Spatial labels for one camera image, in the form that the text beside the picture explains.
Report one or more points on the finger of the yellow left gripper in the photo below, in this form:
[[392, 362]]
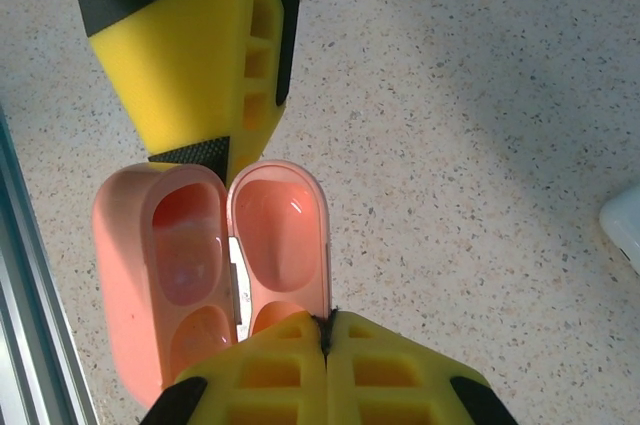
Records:
[[175, 70]]

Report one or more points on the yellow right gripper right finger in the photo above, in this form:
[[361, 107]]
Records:
[[345, 385]]

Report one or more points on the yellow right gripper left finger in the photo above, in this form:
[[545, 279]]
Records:
[[310, 385]]

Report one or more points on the pink earbud charging case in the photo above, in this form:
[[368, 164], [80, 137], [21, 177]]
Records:
[[125, 270]]

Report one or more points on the white earbud charging case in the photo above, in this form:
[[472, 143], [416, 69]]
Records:
[[625, 230]]

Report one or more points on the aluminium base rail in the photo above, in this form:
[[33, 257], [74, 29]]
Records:
[[30, 320]]

